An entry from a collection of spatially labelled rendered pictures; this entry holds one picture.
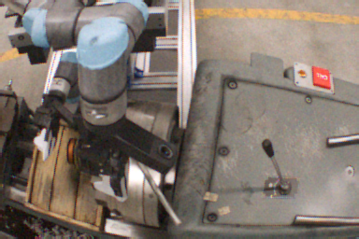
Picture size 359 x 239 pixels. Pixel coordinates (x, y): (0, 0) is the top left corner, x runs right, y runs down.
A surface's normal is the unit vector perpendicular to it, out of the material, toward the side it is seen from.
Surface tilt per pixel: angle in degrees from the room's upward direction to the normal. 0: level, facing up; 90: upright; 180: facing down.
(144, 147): 34
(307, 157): 0
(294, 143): 0
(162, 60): 0
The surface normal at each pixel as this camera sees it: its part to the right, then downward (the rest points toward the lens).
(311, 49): -0.02, -0.48
